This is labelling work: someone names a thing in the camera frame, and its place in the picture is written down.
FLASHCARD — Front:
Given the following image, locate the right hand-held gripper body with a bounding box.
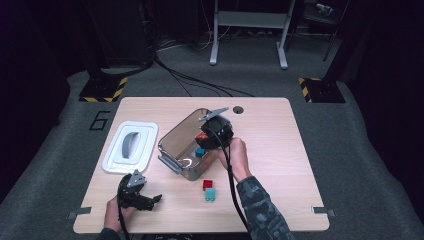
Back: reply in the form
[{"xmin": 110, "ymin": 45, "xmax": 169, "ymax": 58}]
[{"xmin": 198, "ymin": 106, "xmax": 235, "ymax": 149}]

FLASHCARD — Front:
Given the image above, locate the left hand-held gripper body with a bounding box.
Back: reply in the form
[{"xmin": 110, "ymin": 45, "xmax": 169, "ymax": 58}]
[{"xmin": 117, "ymin": 169, "xmax": 148, "ymax": 209}]

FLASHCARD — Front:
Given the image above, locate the clear plastic storage box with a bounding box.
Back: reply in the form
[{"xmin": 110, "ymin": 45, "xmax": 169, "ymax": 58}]
[{"xmin": 157, "ymin": 107, "xmax": 234, "ymax": 182}]

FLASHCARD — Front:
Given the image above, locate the white box lid grey handle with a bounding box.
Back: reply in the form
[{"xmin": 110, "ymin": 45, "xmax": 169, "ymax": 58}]
[{"xmin": 101, "ymin": 120, "xmax": 159, "ymax": 175}]

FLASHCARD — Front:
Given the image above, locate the person's left hand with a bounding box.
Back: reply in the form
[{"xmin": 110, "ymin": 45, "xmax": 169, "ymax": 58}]
[{"xmin": 103, "ymin": 196, "xmax": 134, "ymax": 232}]

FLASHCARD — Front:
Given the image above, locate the person's right hand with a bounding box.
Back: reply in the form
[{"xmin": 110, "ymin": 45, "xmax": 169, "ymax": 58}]
[{"xmin": 213, "ymin": 137, "xmax": 253, "ymax": 183}]

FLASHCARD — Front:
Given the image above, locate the grey tape strip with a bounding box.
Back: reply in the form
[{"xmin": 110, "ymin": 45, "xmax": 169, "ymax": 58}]
[
  {"xmin": 311, "ymin": 205, "xmax": 336, "ymax": 218},
  {"xmin": 67, "ymin": 206, "xmax": 92, "ymax": 220}
]

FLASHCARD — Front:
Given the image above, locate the black hazard-striped stand base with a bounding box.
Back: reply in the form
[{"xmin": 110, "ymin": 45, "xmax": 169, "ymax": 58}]
[
  {"xmin": 298, "ymin": 77, "xmax": 347, "ymax": 104},
  {"xmin": 78, "ymin": 75, "xmax": 129, "ymax": 103}
]

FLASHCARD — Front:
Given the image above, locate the black cabinet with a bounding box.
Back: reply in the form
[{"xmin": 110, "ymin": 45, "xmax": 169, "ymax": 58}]
[{"xmin": 86, "ymin": 0, "xmax": 156, "ymax": 68}]

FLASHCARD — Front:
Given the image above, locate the thin black tripod leg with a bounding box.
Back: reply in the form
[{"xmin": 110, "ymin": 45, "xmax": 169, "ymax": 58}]
[{"xmin": 323, "ymin": 0, "xmax": 350, "ymax": 63}]

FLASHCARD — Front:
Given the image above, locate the small grey device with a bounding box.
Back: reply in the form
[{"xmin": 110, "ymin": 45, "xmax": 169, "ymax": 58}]
[{"xmin": 314, "ymin": 2, "xmax": 334, "ymax": 16}]

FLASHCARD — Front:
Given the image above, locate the left hand-held gripper cable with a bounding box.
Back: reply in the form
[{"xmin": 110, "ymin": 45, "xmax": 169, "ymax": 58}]
[{"xmin": 115, "ymin": 189, "xmax": 132, "ymax": 240}]

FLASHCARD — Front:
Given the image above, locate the hand-held gripper cable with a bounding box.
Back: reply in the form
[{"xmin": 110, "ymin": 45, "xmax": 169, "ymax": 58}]
[
  {"xmin": 204, "ymin": 126, "xmax": 251, "ymax": 233},
  {"xmin": 115, "ymin": 189, "xmax": 132, "ymax": 240}
]

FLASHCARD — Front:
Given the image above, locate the black floor cable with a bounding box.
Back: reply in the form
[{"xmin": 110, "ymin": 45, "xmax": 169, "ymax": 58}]
[
  {"xmin": 168, "ymin": 70, "xmax": 233, "ymax": 98},
  {"xmin": 154, "ymin": 58, "xmax": 255, "ymax": 98}
]

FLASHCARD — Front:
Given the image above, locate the right hand-held gripper cable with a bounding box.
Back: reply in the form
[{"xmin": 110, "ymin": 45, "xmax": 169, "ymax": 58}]
[{"xmin": 204, "ymin": 126, "xmax": 251, "ymax": 233}]

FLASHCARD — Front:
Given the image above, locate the white floor cable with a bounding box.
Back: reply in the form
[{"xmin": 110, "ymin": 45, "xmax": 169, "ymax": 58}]
[{"xmin": 157, "ymin": 31, "xmax": 214, "ymax": 53}]

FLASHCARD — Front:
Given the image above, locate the white metal stand frame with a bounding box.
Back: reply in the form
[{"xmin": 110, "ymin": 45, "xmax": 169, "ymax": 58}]
[{"xmin": 209, "ymin": 0, "xmax": 297, "ymax": 70}]

